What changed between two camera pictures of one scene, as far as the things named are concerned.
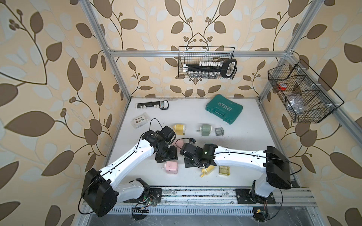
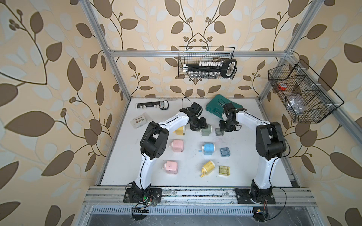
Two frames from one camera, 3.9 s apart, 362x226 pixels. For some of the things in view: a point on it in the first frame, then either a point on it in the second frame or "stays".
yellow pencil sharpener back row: x=179 y=129 stays
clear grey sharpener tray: x=219 y=131 stays
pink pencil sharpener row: x=179 y=144 stays
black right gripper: x=187 y=163 to x=222 y=128
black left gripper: x=173 y=155 to x=203 y=124
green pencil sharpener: x=205 y=129 stays
